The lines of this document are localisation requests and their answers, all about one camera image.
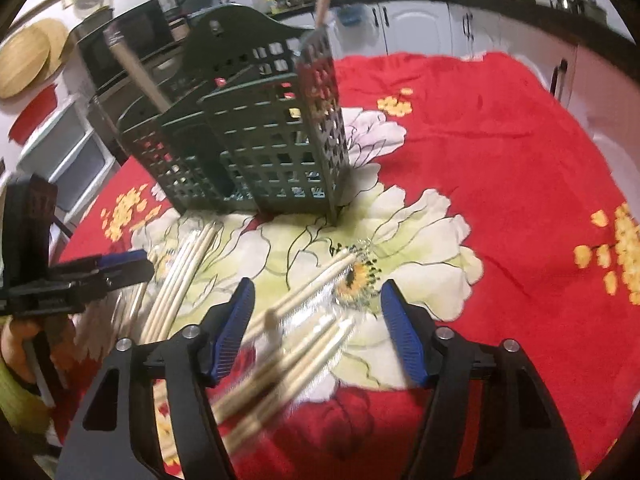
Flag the black kitchen countertop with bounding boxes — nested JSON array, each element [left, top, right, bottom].
[[265, 0, 631, 58]]

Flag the green plastic utensil basket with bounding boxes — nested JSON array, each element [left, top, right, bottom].
[[120, 4, 351, 223]]

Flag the round bamboo board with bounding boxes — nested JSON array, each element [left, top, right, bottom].
[[37, 17, 76, 77], [0, 35, 53, 100]]

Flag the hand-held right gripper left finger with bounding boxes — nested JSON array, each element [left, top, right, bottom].
[[55, 277, 257, 480]]

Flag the white storage drawers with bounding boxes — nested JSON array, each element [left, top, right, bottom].
[[15, 102, 118, 223]]

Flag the pile of chopsticks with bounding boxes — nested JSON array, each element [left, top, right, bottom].
[[112, 221, 362, 463]]

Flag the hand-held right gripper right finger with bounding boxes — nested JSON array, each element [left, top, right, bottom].
[[380, 279, 583, 480]]

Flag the black microwave oven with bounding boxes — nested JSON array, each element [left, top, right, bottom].
[[75, 0, 201, 111]]

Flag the person's left hand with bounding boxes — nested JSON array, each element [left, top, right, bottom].
[[0, 317, 43, 386]]

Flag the red floral blanket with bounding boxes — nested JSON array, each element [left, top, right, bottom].
[[50, 52, 640, 480]]

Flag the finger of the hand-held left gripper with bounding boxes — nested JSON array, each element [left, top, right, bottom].
[[47, 255, 157, 293], [97, 249, 150, 268]]

